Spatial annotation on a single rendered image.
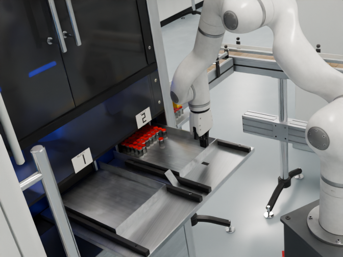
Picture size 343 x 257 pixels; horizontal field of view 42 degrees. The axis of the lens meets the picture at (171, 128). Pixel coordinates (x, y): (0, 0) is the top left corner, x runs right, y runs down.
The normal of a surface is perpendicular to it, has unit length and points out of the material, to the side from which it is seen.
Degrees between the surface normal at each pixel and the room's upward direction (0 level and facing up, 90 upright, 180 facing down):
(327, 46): 90
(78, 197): 0
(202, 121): 89
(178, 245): 90
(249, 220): 0
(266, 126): 90
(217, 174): 0
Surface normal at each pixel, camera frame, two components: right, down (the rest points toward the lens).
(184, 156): -0.14, -0.87
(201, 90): 0.50, 0.37
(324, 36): -0.60, 0.46
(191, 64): -0.42, -0.21
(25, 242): 0.72, 0.24
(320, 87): 0.00, 0.88
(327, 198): -0.84, 0.36
